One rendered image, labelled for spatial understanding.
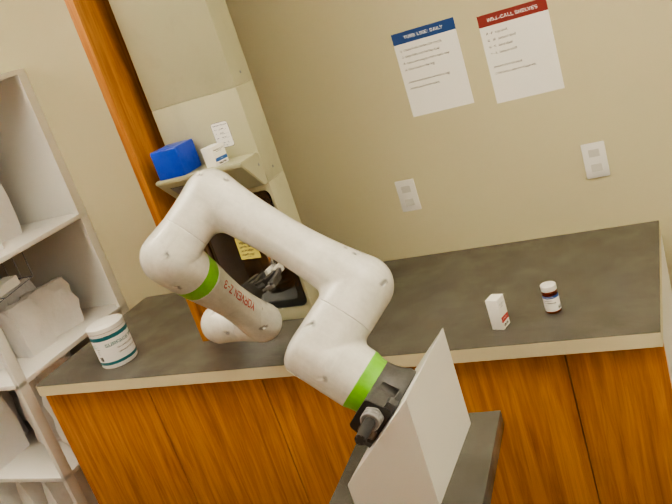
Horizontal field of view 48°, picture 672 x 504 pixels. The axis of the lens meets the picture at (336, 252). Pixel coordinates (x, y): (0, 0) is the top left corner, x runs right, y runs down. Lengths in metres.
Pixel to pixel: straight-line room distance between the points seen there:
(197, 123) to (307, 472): 1.14
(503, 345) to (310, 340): 0.63
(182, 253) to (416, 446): 0.64
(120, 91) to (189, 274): 0.92
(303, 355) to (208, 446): 1.15
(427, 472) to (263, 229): 0.59
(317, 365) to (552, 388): 0.76
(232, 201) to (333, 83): 1.07
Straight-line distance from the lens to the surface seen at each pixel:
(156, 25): 2.38
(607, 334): 1.91
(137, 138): 2.46
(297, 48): 2.64
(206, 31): 2.29
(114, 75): 2.45
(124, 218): 3.26
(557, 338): 1.94
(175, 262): 1.64
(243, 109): 2.29
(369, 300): 1.50
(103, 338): 2.66
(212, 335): 2.06
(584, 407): 2.06
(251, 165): 2.25
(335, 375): 1.49
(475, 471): 1.56
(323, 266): 1.53
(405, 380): 1.49
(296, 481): 2.51
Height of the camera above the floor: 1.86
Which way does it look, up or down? 18 degrees down
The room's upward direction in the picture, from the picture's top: 18 degrees counter-clockwise
